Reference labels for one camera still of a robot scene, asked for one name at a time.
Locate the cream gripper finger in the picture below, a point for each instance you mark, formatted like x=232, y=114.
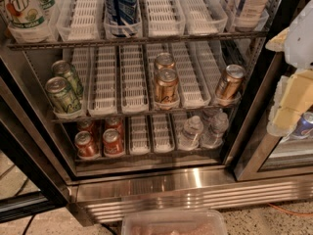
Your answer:
x=277, y=43
x=293, y=97

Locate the red coke can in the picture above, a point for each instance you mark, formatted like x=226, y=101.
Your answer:
x=86, y=146
x=87, y=125
x=115, y=123
x=113, y=146

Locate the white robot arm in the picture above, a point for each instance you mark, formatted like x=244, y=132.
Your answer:
x=299, y=42

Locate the blue pepsi can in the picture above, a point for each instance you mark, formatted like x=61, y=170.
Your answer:
x=304, y=126

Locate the gold can right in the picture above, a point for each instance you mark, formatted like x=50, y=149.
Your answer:
x=230, y=82

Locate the gold can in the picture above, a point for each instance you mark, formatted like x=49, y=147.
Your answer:
x=166, y=86
x=164, y=60
x=230, y=82

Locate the gold can back centre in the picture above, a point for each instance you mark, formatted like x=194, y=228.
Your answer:
x=164, y=60

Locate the gold can front centre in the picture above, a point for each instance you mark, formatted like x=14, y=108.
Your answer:
x=166, y=86

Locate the green can back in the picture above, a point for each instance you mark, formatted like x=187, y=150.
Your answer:
x=67, y=70

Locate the green can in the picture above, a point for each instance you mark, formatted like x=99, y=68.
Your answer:
x=67, y=70
x=62, y=95

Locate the green can front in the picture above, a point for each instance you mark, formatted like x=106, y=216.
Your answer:
x=62, y=95

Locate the steel fridge base grille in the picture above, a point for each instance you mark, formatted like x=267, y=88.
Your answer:
x=107, y=200

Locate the open fridge door left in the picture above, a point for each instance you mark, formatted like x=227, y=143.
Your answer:
x=21, y=148

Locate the white label bottle right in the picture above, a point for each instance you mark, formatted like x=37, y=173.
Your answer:
x=243, y=15

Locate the water bottle right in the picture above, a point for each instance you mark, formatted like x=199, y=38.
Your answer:
x=213, y=136

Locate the water bottle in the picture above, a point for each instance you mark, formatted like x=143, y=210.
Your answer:
x=213, y=136
x=190, y=134

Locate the water bottle left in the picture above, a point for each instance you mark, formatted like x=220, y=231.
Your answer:
x=190, y=134

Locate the blue pepsi bottle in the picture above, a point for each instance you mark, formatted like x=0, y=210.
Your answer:
x=122, y=18

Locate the clear plastic container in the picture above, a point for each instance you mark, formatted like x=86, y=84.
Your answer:
x=174, y=222

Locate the top wire shelf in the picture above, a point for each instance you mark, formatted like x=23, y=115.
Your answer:
x=13, y=45

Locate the wire shelf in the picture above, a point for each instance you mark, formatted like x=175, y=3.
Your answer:
x=13, y=45
x=144, y=113

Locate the middle wire shelf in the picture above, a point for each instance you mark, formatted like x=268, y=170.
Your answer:
x=144, y=113

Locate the fridge door frame right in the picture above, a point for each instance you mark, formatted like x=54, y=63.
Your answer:
x=255, y=153

